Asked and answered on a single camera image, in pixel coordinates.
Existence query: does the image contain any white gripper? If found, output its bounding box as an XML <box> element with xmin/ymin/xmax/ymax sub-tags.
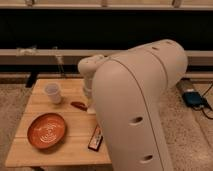
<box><xmin>71</xmin><ymin>77</ymin><xmax>92</xmax><ymax>111</ymax></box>

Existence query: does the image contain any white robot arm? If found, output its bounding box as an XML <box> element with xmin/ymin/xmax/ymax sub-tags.
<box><xmin>78</xmin><ymin>39</ymin><xmax>188</xmax><ymax>171</ymax></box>

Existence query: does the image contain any wooden table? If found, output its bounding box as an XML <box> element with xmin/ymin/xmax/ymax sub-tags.
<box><xmin>5</xmin><ymin>78</ymin><xmax>110</xmax><ymax>167</ymax></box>

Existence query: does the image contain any white plastic cup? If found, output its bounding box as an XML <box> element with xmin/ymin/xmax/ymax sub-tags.
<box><xmin>44</xmin><ymin>83</ymin><xmax>62</xmax><ymax>104</ymax></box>

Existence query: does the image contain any dark rectangular box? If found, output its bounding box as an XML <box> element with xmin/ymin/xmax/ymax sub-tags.
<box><xmin>88</xmin><ymin>126</ymin><xmax>103</xmax><ymax>151</ymax></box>

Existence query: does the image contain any blue power box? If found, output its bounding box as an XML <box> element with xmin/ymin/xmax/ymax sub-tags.
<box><xmin>182</xmin><ymin>91</ymin><xmax>203</xmax><ymax>107</ymax></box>

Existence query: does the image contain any black bracket on wall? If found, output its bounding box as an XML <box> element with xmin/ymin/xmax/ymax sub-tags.
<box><xmin>25</xmin><ymin>72</ymin><xmax>38</xmax><ymax>88</ymax></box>

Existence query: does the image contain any black cable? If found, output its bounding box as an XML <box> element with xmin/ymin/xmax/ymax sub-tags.
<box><xmin>192</xmin><ymin>83</ymin><xmax>213</xmax><ymax>120</ymax></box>

